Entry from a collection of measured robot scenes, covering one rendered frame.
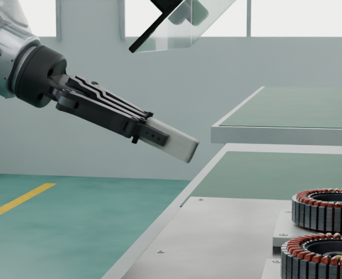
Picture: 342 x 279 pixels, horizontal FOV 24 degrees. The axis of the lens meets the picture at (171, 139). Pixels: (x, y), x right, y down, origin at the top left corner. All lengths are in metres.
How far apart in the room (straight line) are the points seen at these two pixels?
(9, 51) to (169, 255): 0.32
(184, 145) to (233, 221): 0.15
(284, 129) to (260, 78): 3.17
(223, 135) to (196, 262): 1.49
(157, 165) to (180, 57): 0.78
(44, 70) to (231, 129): 1.41
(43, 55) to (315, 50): 4.54
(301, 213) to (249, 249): 0.09
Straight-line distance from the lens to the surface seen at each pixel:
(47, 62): 1.01
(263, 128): 2.36
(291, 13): 5.49
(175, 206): 1.28
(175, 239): 0.99
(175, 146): 1.00
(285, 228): 1.00
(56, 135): 5.85
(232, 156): 1.79
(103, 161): 5.77
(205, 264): 0.89
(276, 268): 0.84
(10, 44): 1.02
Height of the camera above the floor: 1.02
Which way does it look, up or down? 7 degrees down
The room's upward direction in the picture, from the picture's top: straight up
